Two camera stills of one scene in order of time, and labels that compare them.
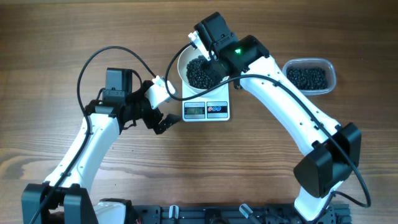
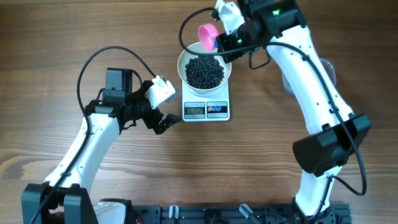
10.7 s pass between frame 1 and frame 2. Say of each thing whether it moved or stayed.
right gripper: moved
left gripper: stayed
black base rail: stayed
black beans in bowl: stayed
